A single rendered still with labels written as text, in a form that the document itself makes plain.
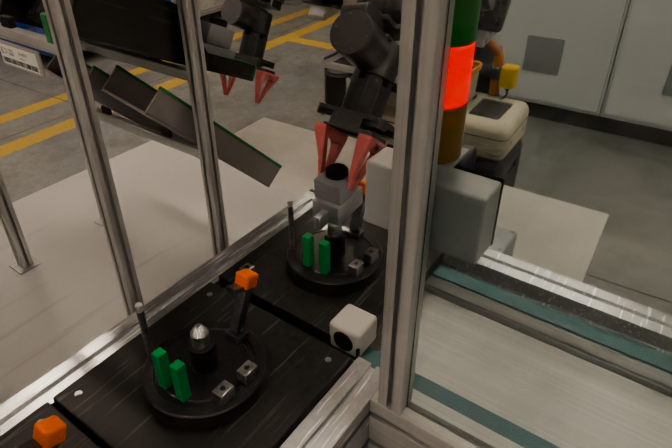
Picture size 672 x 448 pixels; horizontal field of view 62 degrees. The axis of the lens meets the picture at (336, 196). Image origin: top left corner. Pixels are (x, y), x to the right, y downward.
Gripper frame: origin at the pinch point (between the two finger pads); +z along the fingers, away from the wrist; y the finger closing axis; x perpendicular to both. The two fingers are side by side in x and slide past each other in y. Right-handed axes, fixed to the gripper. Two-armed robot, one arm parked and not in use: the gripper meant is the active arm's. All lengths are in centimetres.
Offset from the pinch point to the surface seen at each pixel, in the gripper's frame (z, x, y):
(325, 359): 20.9, -5.6, 9.9
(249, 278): 14.4, -13.4, 1.0
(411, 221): 2.1, -21.1, 19.8
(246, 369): 23.3, -14.3, 5.2
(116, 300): 30.4, 0.6, -31.4
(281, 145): -5, 48, -45
